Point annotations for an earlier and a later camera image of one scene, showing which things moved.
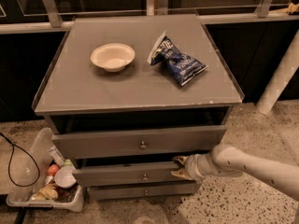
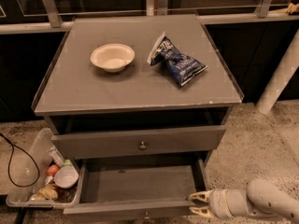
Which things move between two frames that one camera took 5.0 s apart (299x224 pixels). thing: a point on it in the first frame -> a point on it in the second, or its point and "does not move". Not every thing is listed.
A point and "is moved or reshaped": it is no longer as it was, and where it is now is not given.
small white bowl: x=64 y=176 does not move
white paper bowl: x=113 y=57 does not move
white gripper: x=192 y=167 -> x=219 y=203
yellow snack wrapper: x=47 y=192 does not move
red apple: x=52 y=169 does not move
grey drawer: x=129 y=175 is moved or reshaped
